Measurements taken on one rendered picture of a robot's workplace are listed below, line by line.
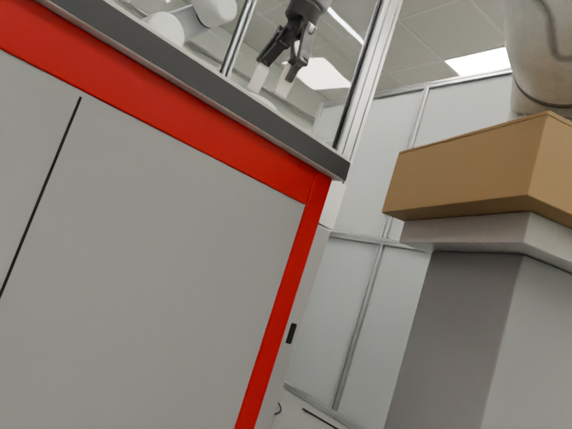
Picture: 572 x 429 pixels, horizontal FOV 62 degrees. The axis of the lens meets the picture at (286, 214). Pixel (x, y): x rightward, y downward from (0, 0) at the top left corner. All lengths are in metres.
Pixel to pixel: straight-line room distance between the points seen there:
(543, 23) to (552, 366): 0.42
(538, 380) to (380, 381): 2.01
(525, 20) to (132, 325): 0.54
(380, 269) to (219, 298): 2.34
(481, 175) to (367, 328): 2.19
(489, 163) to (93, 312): 0.48
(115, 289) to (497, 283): 0.48
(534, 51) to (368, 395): 2.26
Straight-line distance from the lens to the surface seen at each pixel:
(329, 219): 1.46
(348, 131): 1.51
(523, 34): 0.67
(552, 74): 0.70
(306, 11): 1.10
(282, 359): 1.44
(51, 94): 0.42
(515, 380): 0.69
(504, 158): 0.63
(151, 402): 0.50
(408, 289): 2.67
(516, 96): 0.82
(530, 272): 0.68
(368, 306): 2.81
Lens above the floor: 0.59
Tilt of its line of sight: 8 degrees up
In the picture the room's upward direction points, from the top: 18 degrees clockwise
